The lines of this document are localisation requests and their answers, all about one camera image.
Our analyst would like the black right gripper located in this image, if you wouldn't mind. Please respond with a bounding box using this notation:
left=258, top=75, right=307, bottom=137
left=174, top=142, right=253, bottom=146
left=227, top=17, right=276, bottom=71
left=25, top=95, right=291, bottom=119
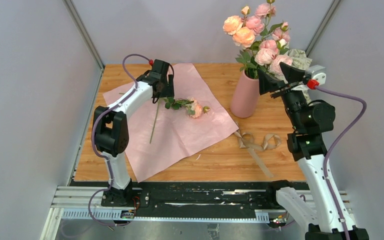
left=257, top=61, right=309, bottom=131

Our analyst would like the pink cylindrical vase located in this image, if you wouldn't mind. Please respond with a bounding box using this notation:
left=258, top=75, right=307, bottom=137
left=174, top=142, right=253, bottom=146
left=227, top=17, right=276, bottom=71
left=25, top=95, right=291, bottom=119
left=230, top=70, right=260, bottom=118

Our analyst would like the pink wrapping paper sheet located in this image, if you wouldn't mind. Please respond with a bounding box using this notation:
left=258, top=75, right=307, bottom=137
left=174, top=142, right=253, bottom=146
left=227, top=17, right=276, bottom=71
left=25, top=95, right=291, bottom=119
left=102, top=62, right=240, bottom=183

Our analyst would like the beige ribbon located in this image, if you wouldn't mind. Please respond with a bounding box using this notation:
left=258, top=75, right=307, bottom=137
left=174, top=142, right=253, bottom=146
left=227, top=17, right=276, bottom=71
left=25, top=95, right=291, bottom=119
left=233, top=128, right=282, bottom=178

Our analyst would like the orange rose stem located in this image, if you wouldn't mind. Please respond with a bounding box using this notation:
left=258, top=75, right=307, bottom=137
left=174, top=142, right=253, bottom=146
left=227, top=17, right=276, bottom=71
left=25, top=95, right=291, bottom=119
left=222, top=5, right=265, bottom=79

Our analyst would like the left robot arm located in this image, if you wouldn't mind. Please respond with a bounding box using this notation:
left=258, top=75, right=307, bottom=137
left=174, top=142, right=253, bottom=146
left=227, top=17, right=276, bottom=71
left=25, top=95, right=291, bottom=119
left=91, top=59, right=174, bottom=207

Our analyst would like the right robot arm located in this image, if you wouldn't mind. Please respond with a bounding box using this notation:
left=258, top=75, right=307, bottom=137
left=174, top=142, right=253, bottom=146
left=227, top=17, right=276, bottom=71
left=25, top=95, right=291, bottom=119
left=258, top=62, right=369, bottom=240

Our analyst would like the crumpled green patterned cloth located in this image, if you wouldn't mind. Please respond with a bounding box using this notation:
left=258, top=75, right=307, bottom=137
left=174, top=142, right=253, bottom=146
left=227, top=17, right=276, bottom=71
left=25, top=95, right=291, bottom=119
left=288, top=48, right=314, bottom=104

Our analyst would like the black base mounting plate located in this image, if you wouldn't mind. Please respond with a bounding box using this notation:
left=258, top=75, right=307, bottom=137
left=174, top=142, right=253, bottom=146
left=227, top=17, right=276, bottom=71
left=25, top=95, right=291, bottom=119
left=92, top=180, right=335, bottom=220

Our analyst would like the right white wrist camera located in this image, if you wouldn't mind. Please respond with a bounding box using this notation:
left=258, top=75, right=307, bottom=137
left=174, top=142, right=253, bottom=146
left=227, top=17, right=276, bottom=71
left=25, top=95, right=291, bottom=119
left=305, top=65, right=327, bottom=85

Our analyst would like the aluminium rail frame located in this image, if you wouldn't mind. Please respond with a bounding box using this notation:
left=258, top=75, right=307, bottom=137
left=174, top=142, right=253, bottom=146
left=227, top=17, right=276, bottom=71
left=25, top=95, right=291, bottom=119
left=41, top=180, right=368, bottom=240

